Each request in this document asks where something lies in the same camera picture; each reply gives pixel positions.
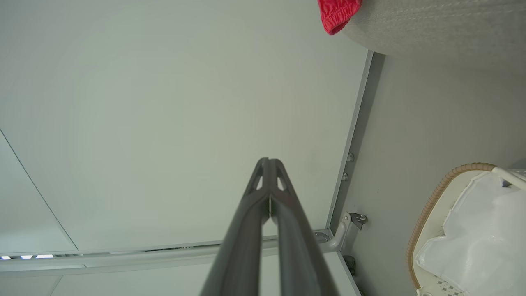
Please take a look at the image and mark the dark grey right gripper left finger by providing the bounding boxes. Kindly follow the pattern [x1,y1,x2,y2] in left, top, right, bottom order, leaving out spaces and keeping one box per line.
[200,157,272,296]

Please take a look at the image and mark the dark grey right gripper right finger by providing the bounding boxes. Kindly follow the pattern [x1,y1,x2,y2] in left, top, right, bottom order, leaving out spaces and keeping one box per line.
[269,158,340,296]

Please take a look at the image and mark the red shorts with white stripes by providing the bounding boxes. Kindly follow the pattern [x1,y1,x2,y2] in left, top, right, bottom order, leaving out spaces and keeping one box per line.
[317,0,363,36]

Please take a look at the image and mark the white basket with wicker rim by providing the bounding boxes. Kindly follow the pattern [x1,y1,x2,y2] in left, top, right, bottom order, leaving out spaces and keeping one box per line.
[406,162,526,296]

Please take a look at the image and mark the small grey caster wheel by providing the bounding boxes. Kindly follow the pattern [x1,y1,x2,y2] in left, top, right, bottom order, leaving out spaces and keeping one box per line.
[349,213,368,230]

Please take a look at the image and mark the white garment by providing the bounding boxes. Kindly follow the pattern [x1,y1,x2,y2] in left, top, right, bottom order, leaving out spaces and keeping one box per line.
[415,171,526,296]

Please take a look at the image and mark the light grey fabric sofa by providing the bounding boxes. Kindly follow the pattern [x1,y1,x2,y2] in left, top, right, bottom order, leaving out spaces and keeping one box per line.
[340,0,526,76]

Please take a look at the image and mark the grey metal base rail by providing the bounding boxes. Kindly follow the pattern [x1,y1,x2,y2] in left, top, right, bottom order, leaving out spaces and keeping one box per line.
[326,50,386,231]

